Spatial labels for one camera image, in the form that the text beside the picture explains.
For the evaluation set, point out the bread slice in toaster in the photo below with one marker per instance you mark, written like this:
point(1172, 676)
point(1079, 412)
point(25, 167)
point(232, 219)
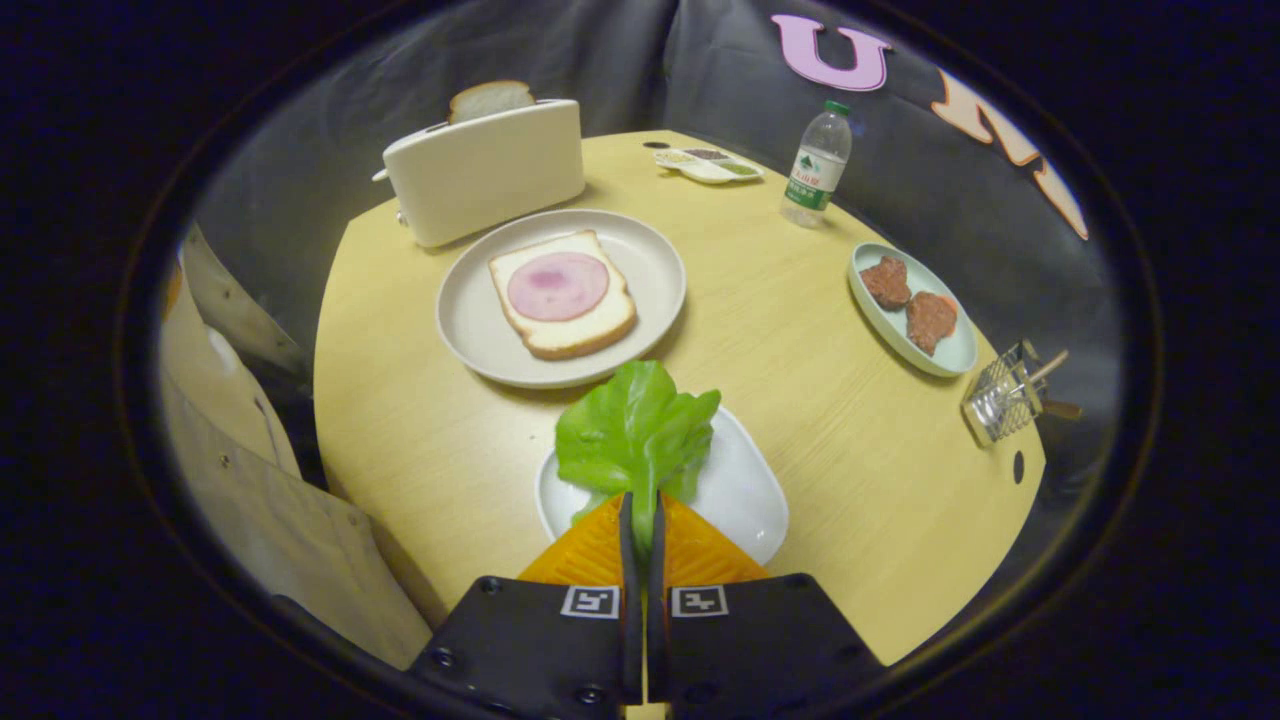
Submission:
point(490, 100)

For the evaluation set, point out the red-edged brown meat patty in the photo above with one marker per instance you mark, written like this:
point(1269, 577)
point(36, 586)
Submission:
point(930, 322)

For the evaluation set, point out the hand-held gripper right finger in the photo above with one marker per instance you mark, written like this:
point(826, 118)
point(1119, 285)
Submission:
point(760, 650)

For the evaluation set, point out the round beige plate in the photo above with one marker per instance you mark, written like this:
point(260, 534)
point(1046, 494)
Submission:
point(470, 330)

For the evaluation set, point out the white square plate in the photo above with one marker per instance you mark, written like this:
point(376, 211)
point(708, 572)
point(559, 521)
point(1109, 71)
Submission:
point(740, 490)

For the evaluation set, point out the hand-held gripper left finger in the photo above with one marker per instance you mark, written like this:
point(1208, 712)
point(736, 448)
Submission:
point(540, 650)

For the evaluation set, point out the cream toaster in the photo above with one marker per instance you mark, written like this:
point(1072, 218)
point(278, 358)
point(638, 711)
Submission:
point(490, 175)

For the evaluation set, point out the green lettuce leaf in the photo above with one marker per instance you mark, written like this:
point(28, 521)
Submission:
point(630, 430)

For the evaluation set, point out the wooden stick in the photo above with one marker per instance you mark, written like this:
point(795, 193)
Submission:
point(1063, 409)
point(1050, 367)

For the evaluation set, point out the clear plastic water bottle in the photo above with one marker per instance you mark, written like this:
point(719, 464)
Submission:
point(815, 175)

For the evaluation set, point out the pink ham slice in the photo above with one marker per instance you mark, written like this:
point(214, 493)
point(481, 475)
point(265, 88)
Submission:
point(558, 286)

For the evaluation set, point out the white bread slice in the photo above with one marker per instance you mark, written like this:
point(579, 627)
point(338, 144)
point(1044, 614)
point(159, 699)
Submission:
point(590, 335)

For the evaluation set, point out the light blue oval plate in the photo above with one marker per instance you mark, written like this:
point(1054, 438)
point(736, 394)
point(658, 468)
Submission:
point(885, 325)

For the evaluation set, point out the light wooden panel structure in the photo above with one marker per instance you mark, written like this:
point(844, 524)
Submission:
point(270, 520)

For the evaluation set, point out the white condiment tray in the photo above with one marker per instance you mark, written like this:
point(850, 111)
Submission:
point(712, 170)

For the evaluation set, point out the dark brown meat patty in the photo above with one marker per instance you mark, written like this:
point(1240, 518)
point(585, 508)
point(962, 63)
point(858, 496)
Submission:
point(886, 282)

